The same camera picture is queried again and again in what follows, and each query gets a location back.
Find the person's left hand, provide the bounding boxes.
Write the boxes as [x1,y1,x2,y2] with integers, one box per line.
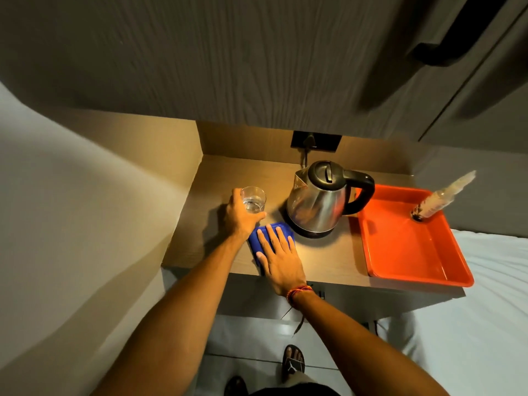
[223,188,267,243]

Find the person's right hand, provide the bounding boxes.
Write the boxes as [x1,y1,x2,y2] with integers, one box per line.
[256,224,308,296]

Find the blue cleaning cloth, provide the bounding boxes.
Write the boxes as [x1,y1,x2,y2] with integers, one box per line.
[247,222,296,267]

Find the clear drinking glass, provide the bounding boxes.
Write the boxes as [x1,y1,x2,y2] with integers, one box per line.
[240,186,267,214]

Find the person's right forearm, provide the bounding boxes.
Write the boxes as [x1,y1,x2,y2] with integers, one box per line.
[289,289,450,396]

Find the person's left forearm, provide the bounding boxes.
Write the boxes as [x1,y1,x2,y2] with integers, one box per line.
[91,234,249,396]

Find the black kettle base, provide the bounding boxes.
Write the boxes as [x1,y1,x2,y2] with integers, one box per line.
[282,209,337,239]

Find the stainless steel electric kettle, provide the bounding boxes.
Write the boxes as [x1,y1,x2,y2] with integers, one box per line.
[286,160,376,232]

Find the black sandal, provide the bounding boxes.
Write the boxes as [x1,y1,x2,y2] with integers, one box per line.
[224,375,249,396]
[281,345,306,383]

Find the orange plastic tray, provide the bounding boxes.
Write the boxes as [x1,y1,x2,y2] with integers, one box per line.
[348,184,475,288]

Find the dark shorts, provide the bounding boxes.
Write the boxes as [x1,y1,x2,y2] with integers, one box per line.
[250,372,341,396]

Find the dark wooden wardrobe door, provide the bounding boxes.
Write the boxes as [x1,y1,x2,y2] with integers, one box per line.
[0,0,528,141]
[419,8,528,154]

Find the white bed sheet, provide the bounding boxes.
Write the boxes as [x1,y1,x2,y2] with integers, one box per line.
[376,229,528,396]

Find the wooden wall desk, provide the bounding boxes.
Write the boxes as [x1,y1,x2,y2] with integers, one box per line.
[160,119,468,323]

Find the red thread bracelet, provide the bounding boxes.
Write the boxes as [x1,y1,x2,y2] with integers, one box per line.
[282,285,315,337]

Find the black kettle power cord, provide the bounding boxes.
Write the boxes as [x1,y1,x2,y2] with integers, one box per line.
[302,135,316,169]

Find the black wall socket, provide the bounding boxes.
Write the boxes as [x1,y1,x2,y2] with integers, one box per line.
[291,130,342,152]

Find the black wardrobe door handle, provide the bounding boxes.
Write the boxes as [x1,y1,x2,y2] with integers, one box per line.
[412,0,502,67]

